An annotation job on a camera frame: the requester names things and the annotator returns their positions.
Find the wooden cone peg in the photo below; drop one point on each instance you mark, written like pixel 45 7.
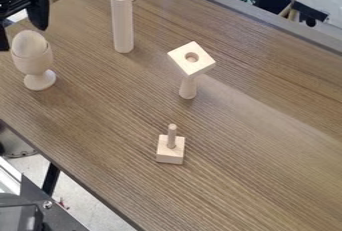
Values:
pixel 188 88

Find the tall wooden cylinder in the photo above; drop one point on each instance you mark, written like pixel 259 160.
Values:
pixel 122 25

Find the small square wooden block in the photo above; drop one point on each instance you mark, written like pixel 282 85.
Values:
pixel 169 155

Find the wooden ball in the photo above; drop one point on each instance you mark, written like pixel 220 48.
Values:
pixel 29 44

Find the square wooden block with hole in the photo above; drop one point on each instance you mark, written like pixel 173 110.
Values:
pixel 191 58

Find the wooden cup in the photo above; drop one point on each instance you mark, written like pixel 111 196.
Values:
pixel 33 66

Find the small wooden peg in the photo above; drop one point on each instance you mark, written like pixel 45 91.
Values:
pixel 172 136

